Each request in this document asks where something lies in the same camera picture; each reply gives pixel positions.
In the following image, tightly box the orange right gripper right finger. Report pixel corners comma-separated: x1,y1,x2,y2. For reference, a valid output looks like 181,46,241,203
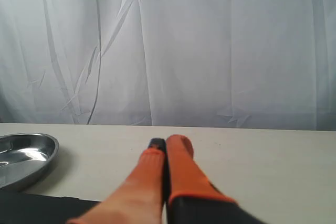
166,134,262,223

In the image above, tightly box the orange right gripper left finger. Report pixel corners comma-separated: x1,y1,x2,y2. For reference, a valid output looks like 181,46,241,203
67,138,165,223

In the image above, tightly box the black plastic tool case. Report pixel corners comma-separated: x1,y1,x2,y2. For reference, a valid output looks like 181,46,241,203
1,190,98,224

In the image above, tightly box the round stainless steel pan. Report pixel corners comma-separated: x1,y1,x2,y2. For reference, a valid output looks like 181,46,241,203
1,133,59,191

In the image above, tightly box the white backdrop curtain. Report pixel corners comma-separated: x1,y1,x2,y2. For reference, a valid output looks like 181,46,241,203
1,0,335,131

